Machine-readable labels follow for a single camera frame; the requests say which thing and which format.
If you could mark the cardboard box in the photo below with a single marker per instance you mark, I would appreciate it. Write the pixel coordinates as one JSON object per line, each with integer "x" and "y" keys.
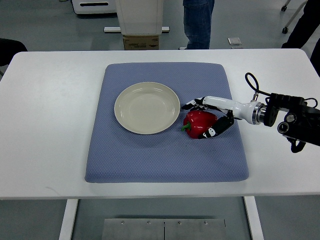
{"x": 141, "y": 42}

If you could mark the white machine column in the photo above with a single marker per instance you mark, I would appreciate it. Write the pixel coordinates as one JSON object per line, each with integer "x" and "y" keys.
{"x": 139, "y": 18}

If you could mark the person in blue jeans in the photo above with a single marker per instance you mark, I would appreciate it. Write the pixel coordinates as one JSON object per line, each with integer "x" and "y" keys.
{"x": 197, "y": 23}

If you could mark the white cart base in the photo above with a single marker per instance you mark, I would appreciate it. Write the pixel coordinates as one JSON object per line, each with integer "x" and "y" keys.
{"x": 86, "y": 7}

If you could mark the red bell pepper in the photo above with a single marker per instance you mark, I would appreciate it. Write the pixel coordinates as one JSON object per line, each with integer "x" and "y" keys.
{"x": 197, "y": 122}

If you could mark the person in dark clothes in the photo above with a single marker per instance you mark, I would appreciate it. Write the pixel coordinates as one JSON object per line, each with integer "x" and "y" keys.
{"x": 305, "y": 27}

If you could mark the grey floor plate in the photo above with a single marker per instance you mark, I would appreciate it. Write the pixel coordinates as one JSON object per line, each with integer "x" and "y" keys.
{"x": 234, "y": 41}

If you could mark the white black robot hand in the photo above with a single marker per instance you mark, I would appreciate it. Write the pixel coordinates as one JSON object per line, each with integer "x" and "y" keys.
{"x": 227, "y": 111}

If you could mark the white table leg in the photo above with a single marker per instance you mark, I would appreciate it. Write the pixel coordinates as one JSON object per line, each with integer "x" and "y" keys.
{"x": 68, "y": 221}
{"x": 253, "y": 218}

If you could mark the blue quilted mat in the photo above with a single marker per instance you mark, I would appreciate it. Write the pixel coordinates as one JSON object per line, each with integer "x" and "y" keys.
{"x": 117, "y": 155}

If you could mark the right white table leg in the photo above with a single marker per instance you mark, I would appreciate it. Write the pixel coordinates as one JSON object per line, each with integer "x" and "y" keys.
{"x": 253, "y": 218}

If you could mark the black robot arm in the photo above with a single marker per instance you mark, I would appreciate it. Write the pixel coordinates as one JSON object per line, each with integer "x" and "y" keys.
{"x": 301, "y": 124}

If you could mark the left white table leg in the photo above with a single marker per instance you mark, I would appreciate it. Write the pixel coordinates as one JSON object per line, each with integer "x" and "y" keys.
{"x": 68, "y": 221}

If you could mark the cream round plate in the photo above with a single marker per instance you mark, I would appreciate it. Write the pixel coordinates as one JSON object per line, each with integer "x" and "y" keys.
{"x": 147, "y": 108}

